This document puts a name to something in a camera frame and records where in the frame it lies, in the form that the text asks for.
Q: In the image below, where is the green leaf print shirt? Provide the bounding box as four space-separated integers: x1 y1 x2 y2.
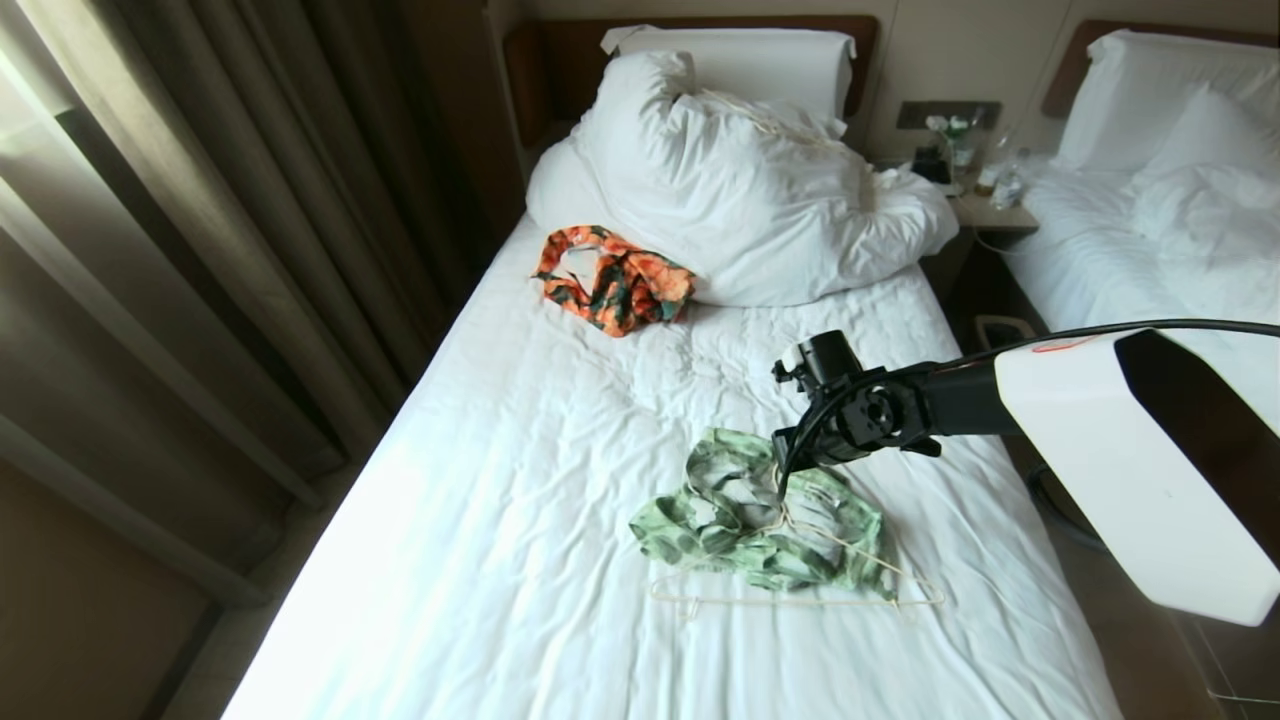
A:
628 427 897 602

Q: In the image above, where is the bed with white sheet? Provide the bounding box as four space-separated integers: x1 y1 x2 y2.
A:
1003 158 1280 433
222 213 1123 720

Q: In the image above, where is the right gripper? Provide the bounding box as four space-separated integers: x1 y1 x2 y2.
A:
772 396 873 507

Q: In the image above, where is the clear water bottle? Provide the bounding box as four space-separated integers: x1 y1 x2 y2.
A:
994 150 1027 212

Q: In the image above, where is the orange floral shirt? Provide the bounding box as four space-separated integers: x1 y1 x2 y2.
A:
532 224 698 339

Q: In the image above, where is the brown wooden headboard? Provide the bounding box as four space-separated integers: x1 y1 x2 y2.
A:
1040 19 1280 120
502 14 881 153

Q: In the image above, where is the black telephone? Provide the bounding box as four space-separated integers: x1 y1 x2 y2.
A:
911 145 957 187

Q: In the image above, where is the beige curtain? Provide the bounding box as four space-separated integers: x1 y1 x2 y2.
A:
0 0 401 611

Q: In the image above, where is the wooden clothes hanger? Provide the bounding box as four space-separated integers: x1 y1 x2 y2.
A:
648 470 947 619

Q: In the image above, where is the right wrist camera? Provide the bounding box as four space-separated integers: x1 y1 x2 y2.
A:
771 330 864 397

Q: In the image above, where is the grey wall switch panel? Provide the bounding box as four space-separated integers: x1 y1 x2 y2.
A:
896 100 1004 132

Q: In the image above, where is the dark brown curtain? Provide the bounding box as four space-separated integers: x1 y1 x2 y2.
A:
300 0 506 331

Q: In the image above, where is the wooden nightstand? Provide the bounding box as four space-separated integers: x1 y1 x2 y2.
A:
920 188 1043 311

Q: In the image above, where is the white pillow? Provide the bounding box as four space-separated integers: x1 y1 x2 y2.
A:
1054 29 1280 173
600 24 859 123

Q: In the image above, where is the crumpled white duvet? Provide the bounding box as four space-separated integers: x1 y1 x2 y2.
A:
1128 84 1280 323
525 50 960 309

